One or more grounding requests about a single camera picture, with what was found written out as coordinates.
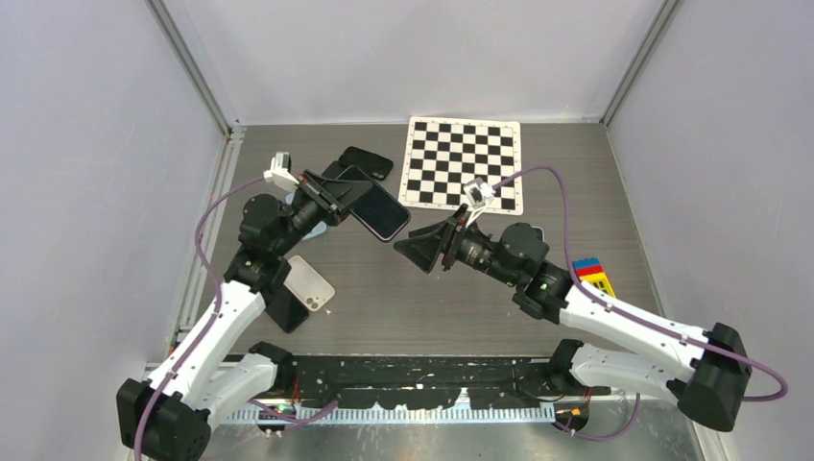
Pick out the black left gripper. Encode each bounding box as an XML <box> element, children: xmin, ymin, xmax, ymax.
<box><xmin>272</xmin><ymin>170</ymin><xmax>371</xmax><ymax>257</ymax></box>

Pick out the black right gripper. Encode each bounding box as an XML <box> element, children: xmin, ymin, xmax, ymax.
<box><xmin>395</xmin><ymin>203</ymin><xmax>520</xmax><ymax>286</ymax></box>

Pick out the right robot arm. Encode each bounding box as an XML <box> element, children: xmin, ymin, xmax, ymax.
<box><xmin>394</xmin><ymin>209</ymin><xmax>752</xmax><ymax>432</ymax></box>

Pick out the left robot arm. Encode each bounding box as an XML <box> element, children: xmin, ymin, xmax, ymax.
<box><xmin>116</xmin><ymin>171</ymin><xmax>375</xmax><ymax>460</ymax></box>

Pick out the phone in lilac case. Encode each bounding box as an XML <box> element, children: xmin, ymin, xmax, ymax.
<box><xmin>531</xmin><ymin>225</ymin><xmax>545</xmax><ymax>242</ymax></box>

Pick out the black white chessboard mat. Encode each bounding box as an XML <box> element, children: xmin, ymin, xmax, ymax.
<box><xmin>398</xmin><ymin>116</ymin><xmax>522</xmax><ymax>211</ymax></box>

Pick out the red blue toy block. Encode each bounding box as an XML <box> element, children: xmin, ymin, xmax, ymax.
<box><xmin>571</xmin><ymin>257</ymin><xmax>604</xmax><ymax>278</ymax></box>

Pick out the yellow window toy block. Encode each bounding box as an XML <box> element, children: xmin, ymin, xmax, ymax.
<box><xmin>581</xmin><ymin>272</ymin><xmax>616</xmax><ymax>298</ymax></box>

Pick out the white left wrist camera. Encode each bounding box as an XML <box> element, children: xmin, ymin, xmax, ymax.
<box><xmin>263</xmin><ymin>152</ymin><xmax>299</xmax><ymax>192</ymax></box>

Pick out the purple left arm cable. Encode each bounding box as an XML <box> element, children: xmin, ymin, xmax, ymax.
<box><xmin>132</xmin><ymin>177</ymin><xmax>342</xmax><ymax>461</ymax></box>

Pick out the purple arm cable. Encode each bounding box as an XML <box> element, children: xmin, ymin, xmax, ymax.
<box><xmin>490</xmin><ymin>165</ymin><xmax>790</xmax><ymax>443</ymax></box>
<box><xmin>132</xmin><ymin>177</ymin><xmax>342</xmax><ymax>461</ymax></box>

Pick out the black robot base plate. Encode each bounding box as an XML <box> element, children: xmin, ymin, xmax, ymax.
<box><xmin>258</xmin><ymin>355</ymin><xmax>611</xmax><ymax>410</ymax></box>

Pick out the aluminium front rail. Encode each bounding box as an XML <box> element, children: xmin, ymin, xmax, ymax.
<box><xmin>134</xmin><ymin>357</ymin><xmax>715</xmax><ymax>426</ymax></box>

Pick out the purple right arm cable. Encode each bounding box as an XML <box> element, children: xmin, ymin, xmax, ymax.
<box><xmin>490</xmin><ymin>165</ymin><xmax>790</xmax><ymax>443</ymax></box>

